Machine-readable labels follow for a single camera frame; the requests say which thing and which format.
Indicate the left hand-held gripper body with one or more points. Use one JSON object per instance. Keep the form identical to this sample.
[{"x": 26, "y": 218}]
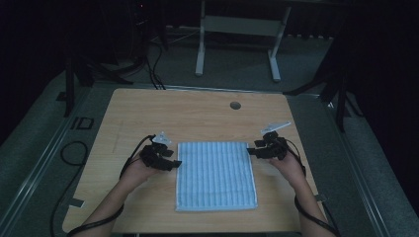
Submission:
[{"x": 154, "y": 156}]

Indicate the metal floor rail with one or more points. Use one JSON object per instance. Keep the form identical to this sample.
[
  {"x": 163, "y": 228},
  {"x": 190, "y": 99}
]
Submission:
[
  {"x": 359, "y": 171},
  {"x": 36, "y": 171}
]

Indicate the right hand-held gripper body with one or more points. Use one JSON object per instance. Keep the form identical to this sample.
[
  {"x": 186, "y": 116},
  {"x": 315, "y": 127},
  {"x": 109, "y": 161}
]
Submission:
[{"x": 276, "y": 144}]

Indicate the black metal stand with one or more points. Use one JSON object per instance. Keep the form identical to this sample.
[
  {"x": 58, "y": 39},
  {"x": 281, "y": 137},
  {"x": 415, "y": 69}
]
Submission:
[
  {"x": 69, "y": 89},
  {"x": 341, "y": 98}
]

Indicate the grey tape strip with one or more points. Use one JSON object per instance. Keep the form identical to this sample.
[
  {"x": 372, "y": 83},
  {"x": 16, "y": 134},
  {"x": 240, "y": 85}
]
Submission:
[{"x": 76, "y": 202}]

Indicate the light blue striped towel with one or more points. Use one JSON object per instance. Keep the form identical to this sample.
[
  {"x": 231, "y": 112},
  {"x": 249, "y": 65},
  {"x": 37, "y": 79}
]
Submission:
[{"x": 215, "y": 176}]

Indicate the person's left hand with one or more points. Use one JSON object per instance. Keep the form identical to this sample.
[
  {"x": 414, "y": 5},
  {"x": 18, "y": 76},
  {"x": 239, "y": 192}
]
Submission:
[{"x": 138, "y": 173}]

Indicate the white desk frame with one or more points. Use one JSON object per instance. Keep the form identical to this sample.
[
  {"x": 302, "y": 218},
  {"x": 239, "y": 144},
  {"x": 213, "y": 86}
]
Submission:
[{"x": 240, "y": 26}]

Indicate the person's right hand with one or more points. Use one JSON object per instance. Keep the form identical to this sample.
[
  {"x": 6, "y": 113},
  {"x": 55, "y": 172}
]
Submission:
[{"x": 290, "y": 168}]

